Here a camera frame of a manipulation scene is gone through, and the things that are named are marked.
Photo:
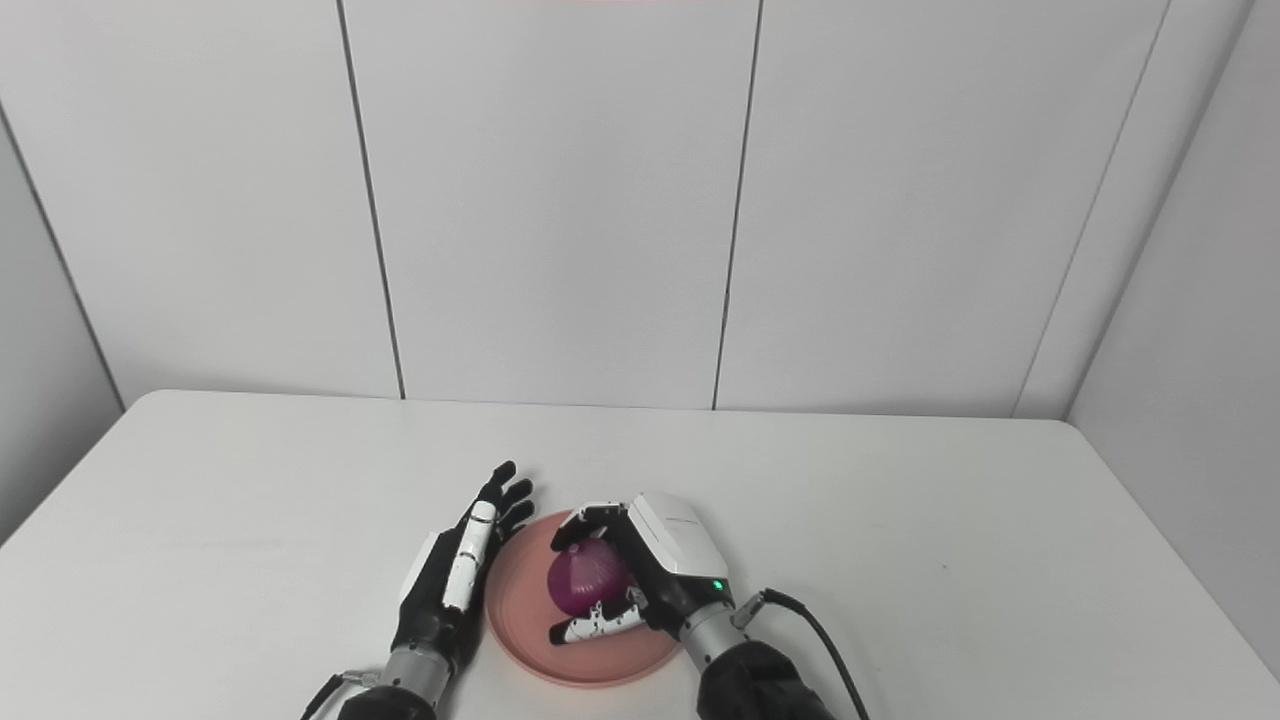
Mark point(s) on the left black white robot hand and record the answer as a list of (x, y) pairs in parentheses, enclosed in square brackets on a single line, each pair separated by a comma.
[(455, 580)]

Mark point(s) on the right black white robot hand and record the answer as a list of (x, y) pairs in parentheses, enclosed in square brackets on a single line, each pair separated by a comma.
[(660, 560)]

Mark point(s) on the purple red onion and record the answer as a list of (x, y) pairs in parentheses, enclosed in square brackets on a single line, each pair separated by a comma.
[(588, 578)]

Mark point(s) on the pink round plate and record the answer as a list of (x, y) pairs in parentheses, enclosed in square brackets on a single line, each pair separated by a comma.
[(560, 650)]

